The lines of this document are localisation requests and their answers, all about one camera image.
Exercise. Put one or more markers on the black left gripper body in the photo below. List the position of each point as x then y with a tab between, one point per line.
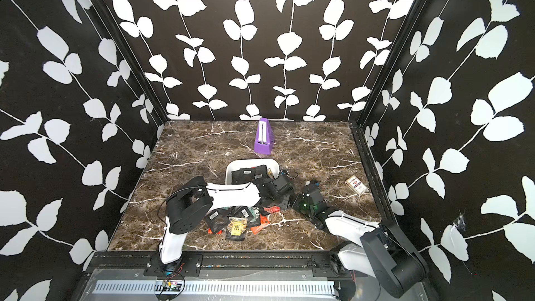
281	202

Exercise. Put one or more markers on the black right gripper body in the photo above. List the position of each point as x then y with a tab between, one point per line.
300	205

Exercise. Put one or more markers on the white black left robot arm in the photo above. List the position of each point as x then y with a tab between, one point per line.
187	206

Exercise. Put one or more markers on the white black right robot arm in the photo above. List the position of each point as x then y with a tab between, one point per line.
380	250

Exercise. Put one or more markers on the red round label tea bag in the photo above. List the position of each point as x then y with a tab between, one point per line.
272	209

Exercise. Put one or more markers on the black barcode tea bag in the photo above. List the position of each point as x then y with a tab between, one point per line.
217	220
260	172

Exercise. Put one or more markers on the white plastic storage box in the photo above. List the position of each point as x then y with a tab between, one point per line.
238	164

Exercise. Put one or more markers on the black tea bag back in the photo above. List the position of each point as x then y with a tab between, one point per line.
243	176

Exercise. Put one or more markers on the yellow label tea bag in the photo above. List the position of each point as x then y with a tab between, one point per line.
236	229

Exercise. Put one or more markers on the purple metronome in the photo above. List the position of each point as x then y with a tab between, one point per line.
264	140

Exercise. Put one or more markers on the white perforated vent strip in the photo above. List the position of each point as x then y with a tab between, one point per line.
315	289

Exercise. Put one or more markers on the small circuit board with wires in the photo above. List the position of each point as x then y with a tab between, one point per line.
169	287

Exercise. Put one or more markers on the black front mounting rail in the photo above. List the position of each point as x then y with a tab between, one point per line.
322	263

